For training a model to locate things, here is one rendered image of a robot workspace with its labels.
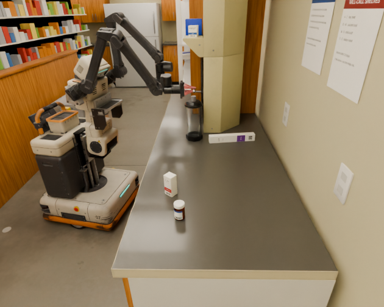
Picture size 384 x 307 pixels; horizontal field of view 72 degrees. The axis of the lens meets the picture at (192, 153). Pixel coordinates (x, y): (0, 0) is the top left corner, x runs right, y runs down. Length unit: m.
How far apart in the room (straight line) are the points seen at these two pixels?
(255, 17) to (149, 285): 1.67
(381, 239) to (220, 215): 0.52
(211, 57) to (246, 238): 1.03
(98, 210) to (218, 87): 1.35
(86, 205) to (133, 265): 1.47
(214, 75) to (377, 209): 1.12
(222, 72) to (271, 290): 1.15
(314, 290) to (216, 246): 0.34
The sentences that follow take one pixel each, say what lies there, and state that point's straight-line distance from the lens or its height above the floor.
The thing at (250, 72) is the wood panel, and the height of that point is 1.24.
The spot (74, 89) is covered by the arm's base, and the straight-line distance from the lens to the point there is 1.91.
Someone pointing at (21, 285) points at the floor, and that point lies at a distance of 2.36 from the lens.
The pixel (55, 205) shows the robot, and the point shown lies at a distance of 2.51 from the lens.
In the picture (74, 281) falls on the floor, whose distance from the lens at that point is 2.21.
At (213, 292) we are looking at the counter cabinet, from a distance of 0.98.
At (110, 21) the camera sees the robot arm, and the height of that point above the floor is 1.59.
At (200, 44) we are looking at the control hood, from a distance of 1.60.
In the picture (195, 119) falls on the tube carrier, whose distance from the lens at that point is 1.57.
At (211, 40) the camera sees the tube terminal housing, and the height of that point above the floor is 1.50.
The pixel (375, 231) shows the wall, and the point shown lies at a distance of 0.85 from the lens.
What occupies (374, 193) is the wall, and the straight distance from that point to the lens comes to 0.84.
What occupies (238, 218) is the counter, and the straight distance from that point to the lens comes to 1.07.
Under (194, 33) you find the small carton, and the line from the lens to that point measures 1.67.
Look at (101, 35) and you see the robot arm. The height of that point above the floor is 1.53.
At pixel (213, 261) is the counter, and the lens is 0.92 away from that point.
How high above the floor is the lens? 1.65
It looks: 28 degrees down
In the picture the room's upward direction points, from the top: 1 degrees counter-clockwise
